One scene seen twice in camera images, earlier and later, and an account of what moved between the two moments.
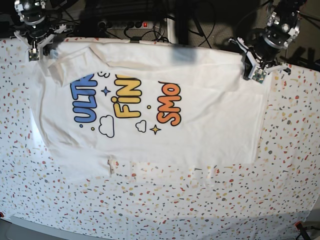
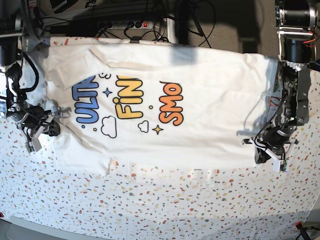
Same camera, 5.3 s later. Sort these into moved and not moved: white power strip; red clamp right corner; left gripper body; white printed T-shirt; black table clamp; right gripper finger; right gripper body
Moved: left gripper body; right gripper finger; right gripper body
Not moved: black table clamp; white power strip; red clamp right corner; white printed T-shirt
